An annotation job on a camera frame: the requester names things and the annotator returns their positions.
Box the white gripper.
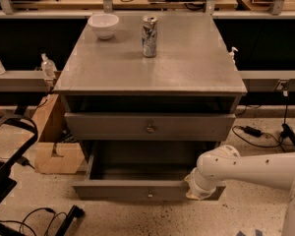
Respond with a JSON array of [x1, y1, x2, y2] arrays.
[[185, 168, 217, 201]]

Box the grey drawer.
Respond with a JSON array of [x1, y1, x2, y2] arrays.
[[73, 141, 217, 202], [65, 113, 235, 142]]

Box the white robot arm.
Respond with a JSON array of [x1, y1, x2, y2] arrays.
[[185, 145, 295, 236]]

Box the grey drawer cabinet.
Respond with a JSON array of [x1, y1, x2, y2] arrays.
[[53, 11, 248, 155]]

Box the grey top drawer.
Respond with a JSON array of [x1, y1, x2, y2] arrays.
[[65, 113, 235, 142]]

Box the black stand base right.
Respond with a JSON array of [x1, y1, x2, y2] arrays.
[[281, 124, 295, 147]]

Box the wooden block stand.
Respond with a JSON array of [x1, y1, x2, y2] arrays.
[[32, 94, 85, 174]]

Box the small white pump bottle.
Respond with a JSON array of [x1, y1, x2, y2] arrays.
[[229, 46, 238, 64]]

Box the silver blue drink can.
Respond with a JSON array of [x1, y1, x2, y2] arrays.
[[142, 15, 157, 58]]

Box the white bowl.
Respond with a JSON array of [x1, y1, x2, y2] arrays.
[[88, 13, 119, 39]]

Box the clear pump bottle left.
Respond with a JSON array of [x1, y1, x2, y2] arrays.
[[41, 53, 56, 79]]

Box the black power adapter cable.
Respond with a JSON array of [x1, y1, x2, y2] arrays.
[[231, 125, 283, 149]]

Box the black floor cable left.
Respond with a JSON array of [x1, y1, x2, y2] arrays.
[[0, 205, 87, 236]]

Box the black chair frame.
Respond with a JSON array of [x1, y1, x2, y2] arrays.
[[0, 113, 38, 203]]

